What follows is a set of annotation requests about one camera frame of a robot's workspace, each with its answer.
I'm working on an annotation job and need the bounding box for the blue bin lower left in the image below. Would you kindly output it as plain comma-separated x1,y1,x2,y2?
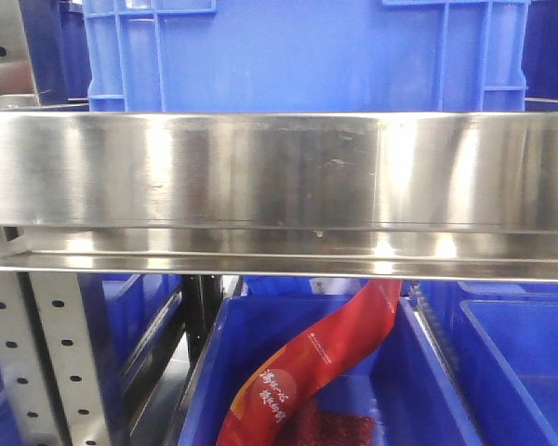
76,273,182,377

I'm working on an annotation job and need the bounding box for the blue bin with red bag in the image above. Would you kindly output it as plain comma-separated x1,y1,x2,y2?
179,294,480,445

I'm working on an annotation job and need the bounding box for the blue bin lower right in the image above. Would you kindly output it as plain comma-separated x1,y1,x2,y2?
419,281,558,445

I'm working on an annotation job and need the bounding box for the red printed bag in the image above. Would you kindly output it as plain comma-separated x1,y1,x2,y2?
216,279,402,445

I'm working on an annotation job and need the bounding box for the large light blue crate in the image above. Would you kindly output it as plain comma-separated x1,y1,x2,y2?
83,1,529,112

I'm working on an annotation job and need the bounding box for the stainless steel shelf rail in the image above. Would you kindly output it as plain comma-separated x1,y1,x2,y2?
0,111,558,282

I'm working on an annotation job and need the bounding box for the perforated steel shelf post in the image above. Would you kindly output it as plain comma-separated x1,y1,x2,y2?
0,272,129,445

